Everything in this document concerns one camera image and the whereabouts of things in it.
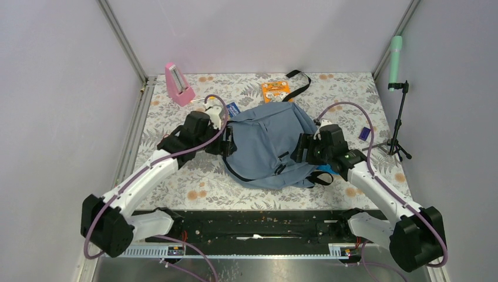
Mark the black microphone tripod stand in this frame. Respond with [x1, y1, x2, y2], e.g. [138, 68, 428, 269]
[365, 80, 412, 163]

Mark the blue-grey student backpack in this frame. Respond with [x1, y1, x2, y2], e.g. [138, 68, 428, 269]
[223, 85, 333, 190]

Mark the small purple eraser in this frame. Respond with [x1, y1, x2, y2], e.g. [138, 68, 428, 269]
[358, 127, 371, 141]

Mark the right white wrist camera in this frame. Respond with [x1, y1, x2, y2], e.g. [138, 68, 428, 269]
[314, 119, 332, 140]

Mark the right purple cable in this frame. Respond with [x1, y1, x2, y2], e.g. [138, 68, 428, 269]
[315, 101, 449, 268]

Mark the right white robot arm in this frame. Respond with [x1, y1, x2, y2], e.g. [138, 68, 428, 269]
[292, 120, 447, 272]

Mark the white orange pen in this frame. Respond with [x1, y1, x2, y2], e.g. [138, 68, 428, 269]
[190, 98, 205, 103]

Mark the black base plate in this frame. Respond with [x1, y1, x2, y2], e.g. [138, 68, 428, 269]
[146, 209, 386, 257]

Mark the orange picture book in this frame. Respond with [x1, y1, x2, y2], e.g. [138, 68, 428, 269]
[261, 80, 291, 103]

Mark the floral table mat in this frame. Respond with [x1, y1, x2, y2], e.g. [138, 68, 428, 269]
[135, 72, 397, 210]

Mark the mint green microphone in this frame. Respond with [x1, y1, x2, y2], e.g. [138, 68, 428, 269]
[388, 36, 403, 92]

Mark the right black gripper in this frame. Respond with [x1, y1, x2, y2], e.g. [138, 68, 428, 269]
[290, 133, 332, 166]

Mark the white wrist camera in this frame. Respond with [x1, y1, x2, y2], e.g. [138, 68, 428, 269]
[314, 119, 332, 140]
[204, 102, 224, 129]

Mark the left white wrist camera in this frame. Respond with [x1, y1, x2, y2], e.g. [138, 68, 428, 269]
[204, 102, 224, 129]

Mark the pink metronome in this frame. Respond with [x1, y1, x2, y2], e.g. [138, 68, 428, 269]
[165, 62, 196, 107]

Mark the light blue thin book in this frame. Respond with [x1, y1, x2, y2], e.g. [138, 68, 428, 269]
[317, 164, 338, 175]

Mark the blue treehouse book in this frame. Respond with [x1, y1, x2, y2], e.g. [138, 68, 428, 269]
[226, 102, 240, 118]

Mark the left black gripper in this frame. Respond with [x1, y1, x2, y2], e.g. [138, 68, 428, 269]
[196, 122, 237, 157]

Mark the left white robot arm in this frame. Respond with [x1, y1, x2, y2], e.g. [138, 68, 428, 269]
[80, 106, 230, 259]

